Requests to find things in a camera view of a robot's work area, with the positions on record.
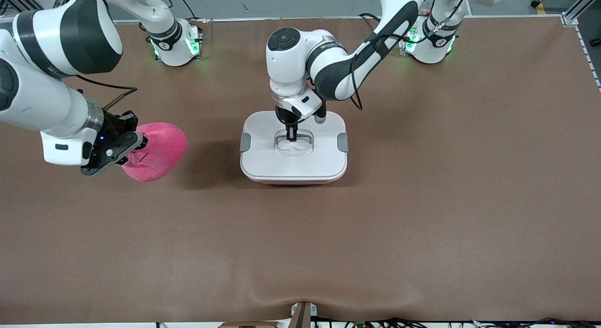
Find pink plush toy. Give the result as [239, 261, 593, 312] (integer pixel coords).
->
[121, 123, 188, 183]

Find white box lid grey latches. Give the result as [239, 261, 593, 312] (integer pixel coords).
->
[239, 110, 349, 182]

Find pink plastic box base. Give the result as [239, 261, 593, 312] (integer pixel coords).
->
[254, 178, 339, 186]

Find brown table mat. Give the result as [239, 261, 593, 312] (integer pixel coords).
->
[0, 17, 601, 325]

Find black right arm base cable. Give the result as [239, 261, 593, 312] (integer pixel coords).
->
[176, 0, 198, 20]

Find front camera mount bracket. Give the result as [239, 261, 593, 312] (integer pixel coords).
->
[290, 301, 318, 328]

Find aluminium frame post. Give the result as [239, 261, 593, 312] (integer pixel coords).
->
[561, 0, 601, 27]

